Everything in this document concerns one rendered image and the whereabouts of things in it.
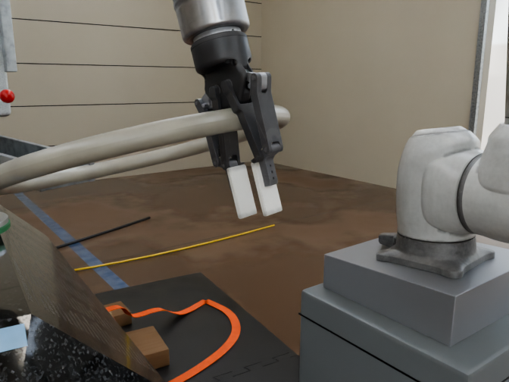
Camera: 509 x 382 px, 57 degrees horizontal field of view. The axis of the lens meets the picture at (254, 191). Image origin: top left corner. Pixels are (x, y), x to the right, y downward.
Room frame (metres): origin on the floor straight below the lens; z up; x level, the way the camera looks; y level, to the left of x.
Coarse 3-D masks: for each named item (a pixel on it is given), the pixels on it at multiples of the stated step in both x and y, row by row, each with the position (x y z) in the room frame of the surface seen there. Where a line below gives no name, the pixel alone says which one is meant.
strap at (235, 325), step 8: (200, 304) 2.49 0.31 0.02; (208, 304) 2.49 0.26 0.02; (216, 304) 2.49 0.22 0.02; (128, 312) 2.11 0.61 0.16; (144, 312) 2.20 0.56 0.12; (152, 312) 2.20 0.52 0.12; (176, 312) 2.36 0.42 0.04; (184, 312) 2.38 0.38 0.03; (224, 312) 2.39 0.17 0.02; (232, 312) 2.39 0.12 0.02; (232, 320) 2.30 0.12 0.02; (232, 328) 2.22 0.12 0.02; (240, 328) 2.22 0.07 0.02; (232, 336) 2.14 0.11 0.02; (224, 344) 2.06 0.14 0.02; (232, 344) 2.06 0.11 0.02; (216, 352) 1.99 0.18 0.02; (224, 352) 1.99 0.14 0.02; (208, 360) 1.93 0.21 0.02; (216, 360) 1.93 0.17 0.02; (192, 368) 1.86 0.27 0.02; (200, 368) 1.86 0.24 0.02; (184, 376) 1.81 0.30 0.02; (192, 376) 1.81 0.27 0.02
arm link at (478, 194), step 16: (496, 128) 0.80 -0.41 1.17; (496, 144) 0.77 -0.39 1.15; (480, 160) 0.81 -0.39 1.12; (496, 160) 0.76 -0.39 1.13; (464, 176) 0.82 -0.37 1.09; (480, 176) 0.79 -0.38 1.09; (496, 176) 0.76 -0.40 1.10; (464, 192) 0.81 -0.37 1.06; (480, 192) 0.78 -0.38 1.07; (496, 192) 0.75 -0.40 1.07; (464, 208) 0.81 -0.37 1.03; (480, 208) 0.78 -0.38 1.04; (496, 208) 0.75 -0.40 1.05; (464, 224) 0.82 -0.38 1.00; (480, 224) 0.78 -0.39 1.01; (496, 224) 0.76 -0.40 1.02
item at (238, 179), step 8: (232, 168) 0.62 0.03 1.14; (240, 168) 0.63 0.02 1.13; (232, 176) 0.62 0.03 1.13; (240, 176) 0.63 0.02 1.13; (232, 184) 0.62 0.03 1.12; (240, 184) 0.62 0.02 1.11; (248, 184) 0.63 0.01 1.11; (232, 192) 0.62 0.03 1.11; (240, 192) 0.62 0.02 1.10; (248, 192) 0.63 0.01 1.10; (240, 200) 0.61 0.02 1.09; (248, 200) 0.62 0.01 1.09; (240, 208) 0.61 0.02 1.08; (248, 208) 0.62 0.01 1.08; (240, 216) 0.61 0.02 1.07
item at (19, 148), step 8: (0, 136) 1.10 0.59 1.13; (0, 144) 1.10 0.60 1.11; (8, 144) 1.08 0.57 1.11; (16, 144) 1.07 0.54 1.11; (24, 144) 1.05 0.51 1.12; (32, 144) 1.03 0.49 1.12; (0, 152) 1.11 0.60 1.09; (8, 152) 1.09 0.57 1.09; (16, 152) 1.07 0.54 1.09; (24, 152) 1.05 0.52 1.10; (32, 152) 1.04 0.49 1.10; (0, 160) 0.91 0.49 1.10; (8, 160) 0.89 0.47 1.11; (64, 184) 0.88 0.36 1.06; (72, 184) 0.90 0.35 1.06
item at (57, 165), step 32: (128, 128) 0.55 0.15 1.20; (160, 128) 0.55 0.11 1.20; (192, 128) 0.56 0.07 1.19; (224, 128) 0.59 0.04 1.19; (32, 160) 0.55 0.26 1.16; (64, 160) 0.54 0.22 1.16; (96, 160) 0.54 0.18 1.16; (128, 160) 0.97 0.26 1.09; (160, 160) 0.99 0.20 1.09; (0, 192) 0.68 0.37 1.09
